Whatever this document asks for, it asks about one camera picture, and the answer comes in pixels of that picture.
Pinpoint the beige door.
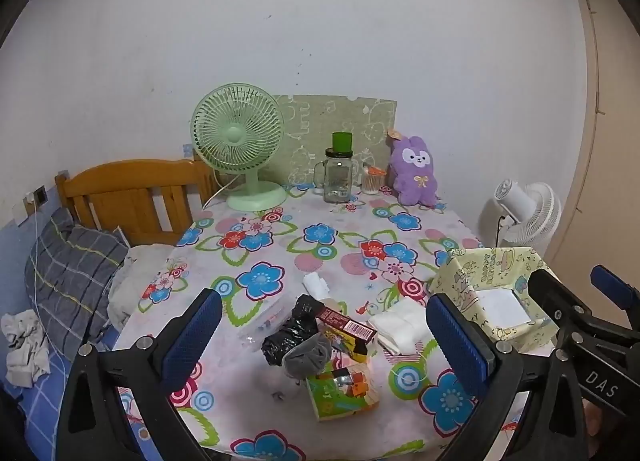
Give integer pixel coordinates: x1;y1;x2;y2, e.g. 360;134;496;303
547;0;639;294

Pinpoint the white tissue roll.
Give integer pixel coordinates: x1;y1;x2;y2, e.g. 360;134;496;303
303;271;331;301

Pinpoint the glass mason jar mug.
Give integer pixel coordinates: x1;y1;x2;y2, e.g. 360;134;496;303
314;148;355;204

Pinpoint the red chocolate box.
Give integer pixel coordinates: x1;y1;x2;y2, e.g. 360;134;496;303
316;306;376;363

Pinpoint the grey plaid pillow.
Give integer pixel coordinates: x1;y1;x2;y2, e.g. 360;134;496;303
25;208;129;360

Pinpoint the white standing fan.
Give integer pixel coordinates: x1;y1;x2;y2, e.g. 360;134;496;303
477;178;562;254

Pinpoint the clear plastic pen bag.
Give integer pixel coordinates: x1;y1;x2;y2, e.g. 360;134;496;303
239;299;293;351

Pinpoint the white towel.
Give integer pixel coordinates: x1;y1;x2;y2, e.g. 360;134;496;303
369;297;433;356

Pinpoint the white blanket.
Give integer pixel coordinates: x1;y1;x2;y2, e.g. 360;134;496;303
107;243;174;332

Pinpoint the floral tablecloth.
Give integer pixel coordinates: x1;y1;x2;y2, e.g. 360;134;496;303
117;186;480;460

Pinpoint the purple plush bunny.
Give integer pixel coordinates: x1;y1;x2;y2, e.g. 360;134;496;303
390;136;438;207

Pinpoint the crumpled white cloth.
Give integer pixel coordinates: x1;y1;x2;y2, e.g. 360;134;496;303
1;309;51;389

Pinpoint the green plastic cup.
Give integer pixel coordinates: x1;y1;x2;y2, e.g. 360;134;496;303
332;132;352;154

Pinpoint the cotton swab jar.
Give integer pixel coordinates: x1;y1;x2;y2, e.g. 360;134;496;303
361;163;386;196

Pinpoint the grey sock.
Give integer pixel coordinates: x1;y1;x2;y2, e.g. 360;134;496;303
282;332;332;380

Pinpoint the green tissue pack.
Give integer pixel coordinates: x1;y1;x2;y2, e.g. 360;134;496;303
306;363;380;422

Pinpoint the wooden bed headboard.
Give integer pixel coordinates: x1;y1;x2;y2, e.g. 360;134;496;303
54;159;217;245

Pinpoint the black plastic bag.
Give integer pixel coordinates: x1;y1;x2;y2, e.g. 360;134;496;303
262;294;322;367

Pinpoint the yellow cartoon storage box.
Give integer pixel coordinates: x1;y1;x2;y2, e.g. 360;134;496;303
430;247;558;353

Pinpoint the green desk fan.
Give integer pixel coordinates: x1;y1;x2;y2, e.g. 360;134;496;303
190;82;286;212

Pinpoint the green patterned wall board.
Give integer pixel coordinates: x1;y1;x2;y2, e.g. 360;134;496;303
271;94;398;187

